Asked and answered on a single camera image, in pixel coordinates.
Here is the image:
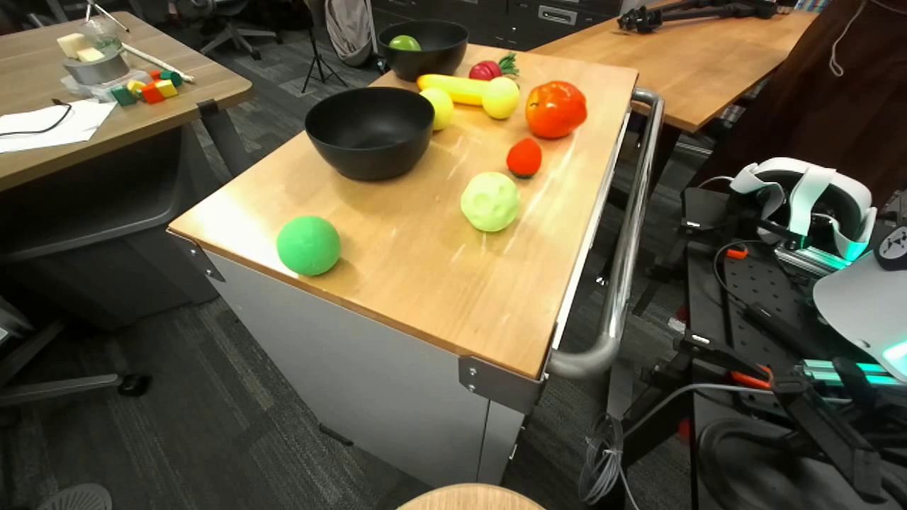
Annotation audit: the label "light green dimpled ball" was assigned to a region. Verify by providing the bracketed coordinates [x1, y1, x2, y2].
[458, 172, 521, 231]

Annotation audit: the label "red plastic strawberry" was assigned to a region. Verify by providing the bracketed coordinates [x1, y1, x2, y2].
[506, 138, 542, 178]

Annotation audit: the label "dark green smooth ball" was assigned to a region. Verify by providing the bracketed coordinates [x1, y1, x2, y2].
[278, 216, 341, 277]

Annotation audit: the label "yellow green plastic lemon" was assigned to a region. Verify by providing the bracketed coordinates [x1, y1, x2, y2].
[419, 87, 453, 131]

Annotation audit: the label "yellow plastic banana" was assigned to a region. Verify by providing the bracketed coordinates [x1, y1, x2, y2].
[417, 74, 487, 104]

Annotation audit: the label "orange red plastic pepper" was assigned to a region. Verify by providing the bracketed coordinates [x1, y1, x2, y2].
[525, 78, 587, 138]

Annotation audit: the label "red radish with green leaves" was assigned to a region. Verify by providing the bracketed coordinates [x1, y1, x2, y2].
[468, 53, 518, 78]

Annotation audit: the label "green plastic lime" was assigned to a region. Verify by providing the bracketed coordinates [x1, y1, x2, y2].
[387, 35, 423, 50]

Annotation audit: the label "wooden top tool cart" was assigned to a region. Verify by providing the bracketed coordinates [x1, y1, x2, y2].
[171, 50, 637, 485]

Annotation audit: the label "black bowl near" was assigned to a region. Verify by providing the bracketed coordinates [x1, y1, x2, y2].
[307, 87, 433, 182]

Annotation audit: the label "black bowl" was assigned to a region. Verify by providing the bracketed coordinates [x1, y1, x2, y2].
[380, 19, 468, 81]
[307, 87, 433, 182]

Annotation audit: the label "black bowl far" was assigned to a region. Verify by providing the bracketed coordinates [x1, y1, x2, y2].
[380, 19, 468, 81]

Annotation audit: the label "round wooden stool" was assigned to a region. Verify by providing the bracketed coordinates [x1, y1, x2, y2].
[397, 481, 543, 510]

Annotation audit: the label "wooden desk back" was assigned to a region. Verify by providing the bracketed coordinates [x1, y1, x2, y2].
[538, 9, 817, 132]

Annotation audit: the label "wooden desk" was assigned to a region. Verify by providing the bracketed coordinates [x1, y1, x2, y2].
[538, 9, 817, 132]
[0, 12, 253, 190]

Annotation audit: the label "coloured toy blocks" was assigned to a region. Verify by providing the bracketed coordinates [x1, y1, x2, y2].
[107, 69, 183, 104]

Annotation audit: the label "wooden desk left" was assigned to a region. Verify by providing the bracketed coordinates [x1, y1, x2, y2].
[0, 12, 253, 190]

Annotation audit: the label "white VR headset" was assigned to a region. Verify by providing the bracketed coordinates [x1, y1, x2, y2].
[729, 156, 875, 271]

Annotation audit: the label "white paper sheet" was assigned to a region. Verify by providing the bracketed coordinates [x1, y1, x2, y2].
[0, 100, 114, 152]

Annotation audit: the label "clear plastic container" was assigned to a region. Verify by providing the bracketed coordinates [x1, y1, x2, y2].
[56, 18, 128, 86]

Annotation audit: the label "metal cart handle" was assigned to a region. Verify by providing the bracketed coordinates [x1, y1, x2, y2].
[546, 90, 664, 379]

